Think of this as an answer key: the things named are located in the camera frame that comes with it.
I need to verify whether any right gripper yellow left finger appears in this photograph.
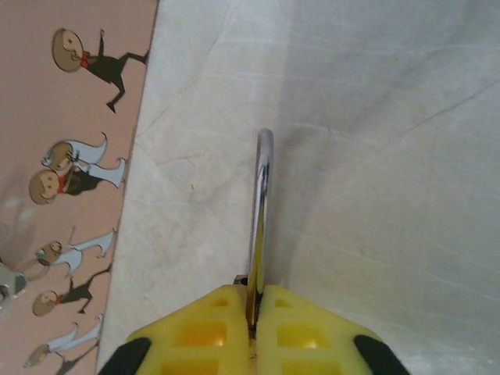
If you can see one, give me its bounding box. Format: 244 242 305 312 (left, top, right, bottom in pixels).
97 284 251 375

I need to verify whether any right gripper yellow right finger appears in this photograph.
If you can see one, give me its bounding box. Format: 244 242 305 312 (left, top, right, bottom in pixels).
255 284 409 375

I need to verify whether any pink tin box cartoon couple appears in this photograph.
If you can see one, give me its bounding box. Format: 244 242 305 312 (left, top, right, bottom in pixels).
0 0 161 375

